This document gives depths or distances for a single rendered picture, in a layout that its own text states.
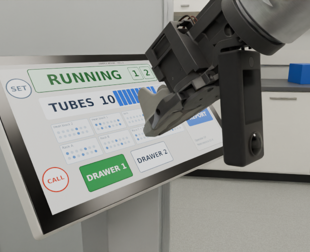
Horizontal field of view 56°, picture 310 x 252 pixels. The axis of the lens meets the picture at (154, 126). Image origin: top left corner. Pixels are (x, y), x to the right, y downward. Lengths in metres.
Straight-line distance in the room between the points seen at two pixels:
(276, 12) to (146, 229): 0.61
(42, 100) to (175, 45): 0.30
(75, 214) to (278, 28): 0.37
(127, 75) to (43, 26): 0.88
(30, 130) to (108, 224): 0.28
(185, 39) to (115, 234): 0.50
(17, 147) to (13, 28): 1.12
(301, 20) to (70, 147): 0.38
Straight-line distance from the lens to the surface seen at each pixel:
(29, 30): 1.53
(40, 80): 0.57
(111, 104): 0.60
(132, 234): 0.74
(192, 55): 0.30
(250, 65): 0.31
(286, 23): 0.27
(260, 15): 0.26
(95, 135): 0.54
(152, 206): 0.75
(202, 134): 0.71
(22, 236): 1.92
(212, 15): 0.31
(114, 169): 0.53
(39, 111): 0.53
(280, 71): 3.44
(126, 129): 0.58
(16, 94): 0.54
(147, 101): 0.37
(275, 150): 2.84
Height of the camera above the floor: 1.21
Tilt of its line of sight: 15 degrees down
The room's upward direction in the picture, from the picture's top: straight up
